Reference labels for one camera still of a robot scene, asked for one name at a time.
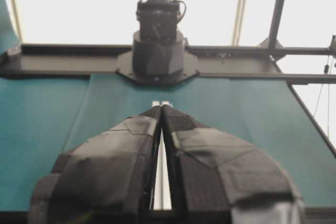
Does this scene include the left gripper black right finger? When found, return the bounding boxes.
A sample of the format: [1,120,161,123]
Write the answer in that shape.
[162,105,306,223]

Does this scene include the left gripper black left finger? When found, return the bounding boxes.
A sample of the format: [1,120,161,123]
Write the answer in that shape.
[28,106,161,223]

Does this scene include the silver aluminium extrusion rail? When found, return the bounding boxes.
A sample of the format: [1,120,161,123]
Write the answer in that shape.
[153,100,173,211]

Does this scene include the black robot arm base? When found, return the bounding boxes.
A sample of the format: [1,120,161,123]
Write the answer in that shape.
[117,0,199,86]

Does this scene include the teal table mat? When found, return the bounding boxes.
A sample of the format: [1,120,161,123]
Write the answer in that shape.
[1,0,335,211]

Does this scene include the black metal frame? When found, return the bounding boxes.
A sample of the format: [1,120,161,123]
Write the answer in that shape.
[1,0,335,156]

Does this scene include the black hanging cable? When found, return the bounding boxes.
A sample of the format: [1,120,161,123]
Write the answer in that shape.
[313,53,336,141]

